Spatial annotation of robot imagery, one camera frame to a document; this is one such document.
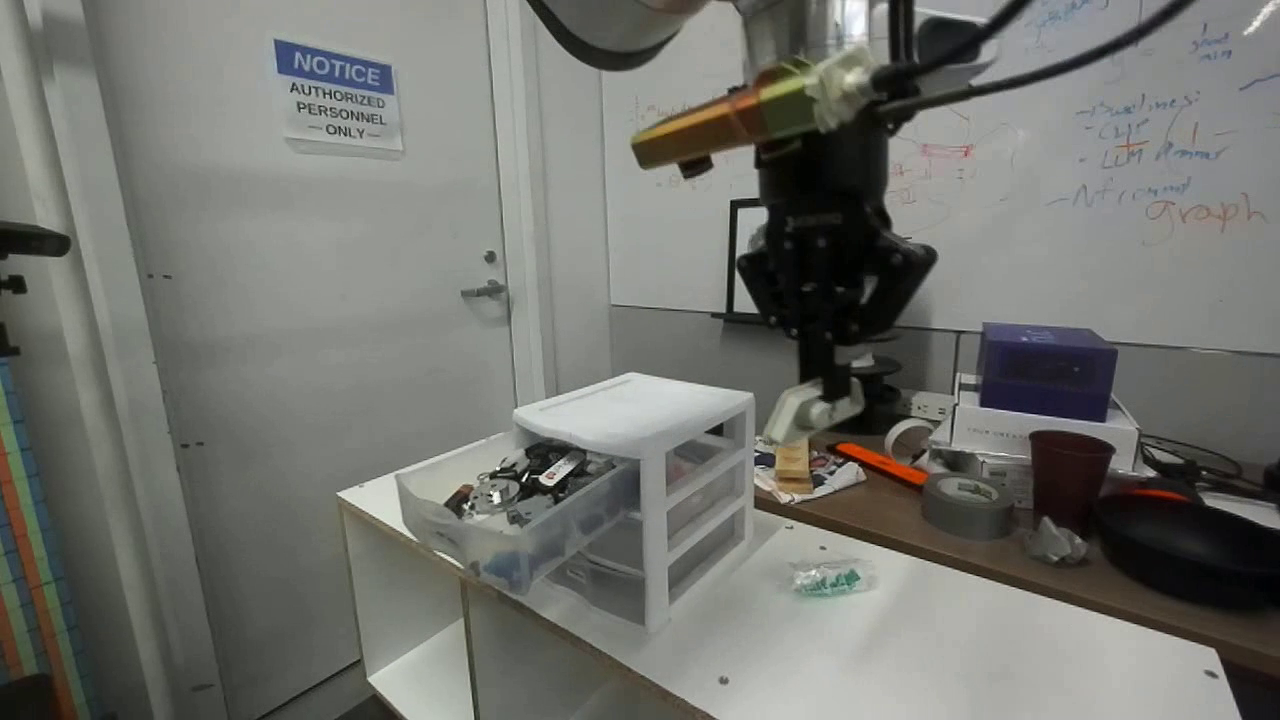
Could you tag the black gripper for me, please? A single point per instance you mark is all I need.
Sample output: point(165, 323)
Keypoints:
point(826, 185)

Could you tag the green bag of small parts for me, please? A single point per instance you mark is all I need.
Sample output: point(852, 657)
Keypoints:
point(826, 580)

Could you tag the clear drawer with clutter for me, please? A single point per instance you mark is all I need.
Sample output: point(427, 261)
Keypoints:
point(521, 527)

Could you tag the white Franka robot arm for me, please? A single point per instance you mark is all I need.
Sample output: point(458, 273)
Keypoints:
point(612, 27)

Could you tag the clear plastic drawer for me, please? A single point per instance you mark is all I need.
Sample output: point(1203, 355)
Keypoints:
point(703, 507)
point(703, 554)

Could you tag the black framed portrait picture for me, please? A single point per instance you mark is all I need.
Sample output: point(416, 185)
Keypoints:
point(743, 225)

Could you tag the white tape roll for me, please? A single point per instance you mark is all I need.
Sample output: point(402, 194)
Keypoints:
point(909, 441)

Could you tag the small wooden block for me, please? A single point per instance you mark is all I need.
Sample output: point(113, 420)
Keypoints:
point(795, 462)

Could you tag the orange utility knife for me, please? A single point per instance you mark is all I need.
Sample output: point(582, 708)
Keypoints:
point(880, 465)

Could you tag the loose printed papers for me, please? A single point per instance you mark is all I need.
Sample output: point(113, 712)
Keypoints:
point(833, 480)

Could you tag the purple box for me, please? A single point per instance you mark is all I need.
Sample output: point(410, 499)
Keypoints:
point(1045, 368)

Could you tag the white cardboard box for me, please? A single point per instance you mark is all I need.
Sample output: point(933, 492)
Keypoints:
point(1012, 433)

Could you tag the brown wooden desk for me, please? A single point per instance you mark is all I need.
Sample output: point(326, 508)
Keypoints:
point(907, 527)

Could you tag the maroon plastic cup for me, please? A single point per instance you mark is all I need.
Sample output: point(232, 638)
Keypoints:
point(1068, 474)

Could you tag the crumpled foil piece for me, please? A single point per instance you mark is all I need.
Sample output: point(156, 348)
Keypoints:
point(1058, 540)

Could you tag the white shelf cabinet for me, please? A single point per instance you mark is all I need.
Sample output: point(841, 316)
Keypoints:
point(800, 640)

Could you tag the pile of small dark items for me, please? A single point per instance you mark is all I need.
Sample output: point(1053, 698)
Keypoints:
point(534, 480)

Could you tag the black frying pan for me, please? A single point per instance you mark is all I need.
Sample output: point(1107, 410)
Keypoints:
point(1187, 554)

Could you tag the blue white notice sign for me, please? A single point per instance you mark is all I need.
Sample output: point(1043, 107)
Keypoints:
point(339, 92)

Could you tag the black tripod head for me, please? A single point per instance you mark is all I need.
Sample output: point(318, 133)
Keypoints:
point(25, 241)

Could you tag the yellow taped wrist camera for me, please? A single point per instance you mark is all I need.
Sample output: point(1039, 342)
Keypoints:
point(746, 116)

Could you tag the white plastic drawer unit frame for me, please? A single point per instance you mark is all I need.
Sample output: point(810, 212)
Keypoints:
point(642, 420)

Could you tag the wall whiteboard with writing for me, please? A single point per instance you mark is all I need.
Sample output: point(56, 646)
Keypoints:
point(1065, 241)

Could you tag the grey duct tape roll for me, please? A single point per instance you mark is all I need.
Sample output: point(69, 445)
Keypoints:
point(971, 507)

